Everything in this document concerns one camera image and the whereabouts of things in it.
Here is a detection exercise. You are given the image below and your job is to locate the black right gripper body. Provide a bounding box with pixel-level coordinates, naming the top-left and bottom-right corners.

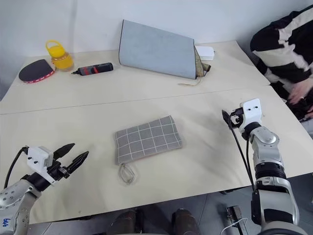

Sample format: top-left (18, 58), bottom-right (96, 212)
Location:
top-left (229, 107), bottom-right (246, 130)

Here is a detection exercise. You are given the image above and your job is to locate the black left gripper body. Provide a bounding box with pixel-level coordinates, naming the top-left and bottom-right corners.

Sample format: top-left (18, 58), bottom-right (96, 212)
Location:
top-left (46, 159), bottom-right (72, 182)

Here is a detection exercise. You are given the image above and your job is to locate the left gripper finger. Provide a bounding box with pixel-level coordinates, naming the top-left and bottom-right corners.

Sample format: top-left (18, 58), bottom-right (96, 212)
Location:
top-left (53, 143), bottom-right (75, 160)
top-left (66, 150), bottom-right (89, 175)

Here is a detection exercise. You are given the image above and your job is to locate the grey checked fabric pouch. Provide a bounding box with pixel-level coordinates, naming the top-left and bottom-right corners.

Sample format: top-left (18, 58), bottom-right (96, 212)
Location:
top-left (114, 116), bottom-right (184, 166)

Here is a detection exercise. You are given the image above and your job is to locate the person's bare hand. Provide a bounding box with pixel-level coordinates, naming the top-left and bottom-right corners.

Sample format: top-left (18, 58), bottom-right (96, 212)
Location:
top-left (288, 81), bottom-right (313, 105)

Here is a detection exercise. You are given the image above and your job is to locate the patterned woven cloth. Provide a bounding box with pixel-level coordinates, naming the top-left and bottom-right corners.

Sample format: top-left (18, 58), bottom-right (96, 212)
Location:
top-left (194, 46), bottom-right (212, 78)

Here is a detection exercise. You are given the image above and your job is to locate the white flat box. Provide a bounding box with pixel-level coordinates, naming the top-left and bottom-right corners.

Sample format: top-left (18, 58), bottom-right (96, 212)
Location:
top-left (195, 46), bottom-right (216, 62)

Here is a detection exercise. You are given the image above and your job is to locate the person in striped sweater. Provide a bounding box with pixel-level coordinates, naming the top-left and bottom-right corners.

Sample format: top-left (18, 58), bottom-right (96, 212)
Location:
top-left (250, 4), bottom-right (313, 138)

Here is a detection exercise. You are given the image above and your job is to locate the table tennis paddle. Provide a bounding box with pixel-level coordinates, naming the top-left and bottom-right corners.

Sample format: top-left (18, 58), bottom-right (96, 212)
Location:
top-left (19, 59), bottom-right (57, 85)

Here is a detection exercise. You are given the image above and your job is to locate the black and red marker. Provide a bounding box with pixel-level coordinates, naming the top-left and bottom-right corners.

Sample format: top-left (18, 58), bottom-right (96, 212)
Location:
top-left (71, 62), bottom-right (114, 76)

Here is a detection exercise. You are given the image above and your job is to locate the yellow lidded plastic jar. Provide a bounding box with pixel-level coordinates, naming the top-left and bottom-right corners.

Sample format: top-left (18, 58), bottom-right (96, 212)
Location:
top-left (45, 40), bottom-right (74, 72)

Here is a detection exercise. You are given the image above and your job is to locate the large grey felt bag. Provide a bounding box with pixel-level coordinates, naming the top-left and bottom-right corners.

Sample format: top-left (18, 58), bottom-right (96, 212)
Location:
top-left (117, 19), bottom-right (197, 80)

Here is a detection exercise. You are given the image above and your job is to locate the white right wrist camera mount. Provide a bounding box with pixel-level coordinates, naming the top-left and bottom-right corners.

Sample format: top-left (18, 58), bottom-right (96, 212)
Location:
top-left (239, 98), bottom-right (263, 134)

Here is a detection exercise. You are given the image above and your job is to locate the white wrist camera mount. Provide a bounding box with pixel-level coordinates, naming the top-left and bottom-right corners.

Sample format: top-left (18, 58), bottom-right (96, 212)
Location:
top-left (239, 98), bottom-right (263, 134)
top-left (26, 146), bottom-right (56, 184)

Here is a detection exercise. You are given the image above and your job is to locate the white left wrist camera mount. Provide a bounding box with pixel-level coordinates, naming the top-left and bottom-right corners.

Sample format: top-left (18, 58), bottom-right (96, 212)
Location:
top-left (26, 146), bottom-right (56, 184)

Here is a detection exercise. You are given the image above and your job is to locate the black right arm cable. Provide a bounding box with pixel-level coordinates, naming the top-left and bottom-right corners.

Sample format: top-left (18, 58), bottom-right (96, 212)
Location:
top-left (229, 124), bottom-right (260, 196)

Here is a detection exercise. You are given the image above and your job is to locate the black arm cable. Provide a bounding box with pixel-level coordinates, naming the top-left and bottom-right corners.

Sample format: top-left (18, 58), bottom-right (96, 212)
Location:
top-left (229, 124), bottom-right (260, 196)
top-left (3, 146), bottom-right (29, 189)

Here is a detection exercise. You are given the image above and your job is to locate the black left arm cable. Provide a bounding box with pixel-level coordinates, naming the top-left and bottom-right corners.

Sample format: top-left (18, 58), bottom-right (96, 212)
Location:
top-left (3, 146), bottom-right (29, 189)

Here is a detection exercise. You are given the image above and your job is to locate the beige loose string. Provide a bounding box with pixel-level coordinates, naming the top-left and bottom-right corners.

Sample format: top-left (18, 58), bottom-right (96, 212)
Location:
top-left (177, 75), bottom-right (201, 87)

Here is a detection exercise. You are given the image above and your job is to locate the metal bracket under table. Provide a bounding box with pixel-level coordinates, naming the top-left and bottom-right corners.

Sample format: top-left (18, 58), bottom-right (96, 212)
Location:
top-left (225, 206), bottom-right (248, 235)

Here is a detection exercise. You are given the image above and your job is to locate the thin white wire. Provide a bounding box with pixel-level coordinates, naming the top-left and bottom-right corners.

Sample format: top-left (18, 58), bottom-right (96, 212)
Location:
top-left (221, 217), bottom-right (247, 235)

